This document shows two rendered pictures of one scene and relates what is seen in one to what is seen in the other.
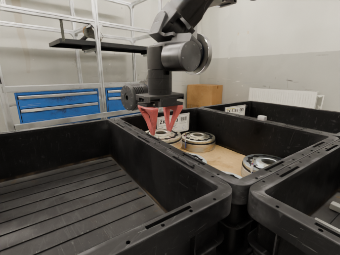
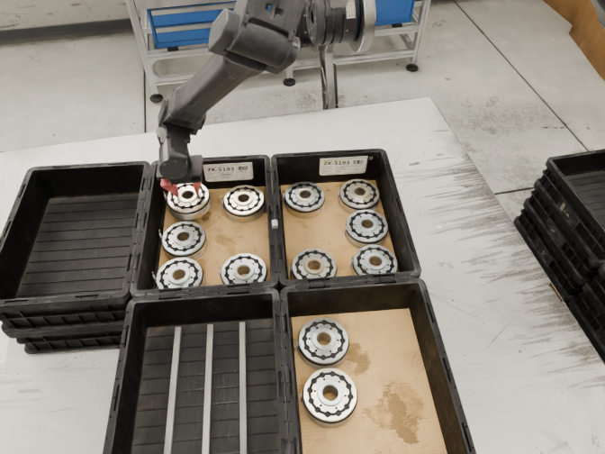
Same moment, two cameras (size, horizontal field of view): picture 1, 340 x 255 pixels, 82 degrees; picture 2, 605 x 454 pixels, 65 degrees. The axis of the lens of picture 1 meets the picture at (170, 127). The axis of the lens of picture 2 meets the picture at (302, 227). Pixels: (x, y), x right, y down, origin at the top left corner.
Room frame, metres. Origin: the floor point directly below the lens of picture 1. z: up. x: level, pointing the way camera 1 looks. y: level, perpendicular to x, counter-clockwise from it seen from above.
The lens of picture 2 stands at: (-0.08, -0.61, 1.75)
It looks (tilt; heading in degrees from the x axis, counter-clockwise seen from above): 51 degrees down; 29
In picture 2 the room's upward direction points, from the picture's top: 1 degrees clockwise
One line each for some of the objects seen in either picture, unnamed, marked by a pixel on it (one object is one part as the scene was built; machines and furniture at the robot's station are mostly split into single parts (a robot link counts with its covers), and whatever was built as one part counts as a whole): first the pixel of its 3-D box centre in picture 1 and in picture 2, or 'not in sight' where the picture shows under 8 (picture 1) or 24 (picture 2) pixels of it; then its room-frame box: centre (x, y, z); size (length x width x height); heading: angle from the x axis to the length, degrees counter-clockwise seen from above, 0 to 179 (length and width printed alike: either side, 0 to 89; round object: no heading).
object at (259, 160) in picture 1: (268, 162); (243, 270); (0.38, -0.21, 0.86); 0.05 x 0.05 x 0.01
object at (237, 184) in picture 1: (206, 130); (208, 219); (0.43, -0.08, 0.92); 0.40 x 0.30 x 0.02; 34
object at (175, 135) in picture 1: (161, 135); (188, 196); (0.48, 0.02, 0.89); 0.10 x 0.10 x 0.01
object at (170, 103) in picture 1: (164, 114); (188, 181); (0.48, 0.01, 0.94); 0.07 x 0.07 x 0.09; 35
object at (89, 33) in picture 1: (91, 35); not in sight; (2.36, 0.86, 1.44); 0.25 x 0.16 x 0.18; 132
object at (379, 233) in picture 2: not in sight; (366, 225); (0.64, -0.39, 0.86); 0.10 x 0.10 x 0.01
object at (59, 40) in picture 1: (110, 48); not in sight; (2.51, 0.70, 1.32); 1.20 x 0.45 x 0.06; 132
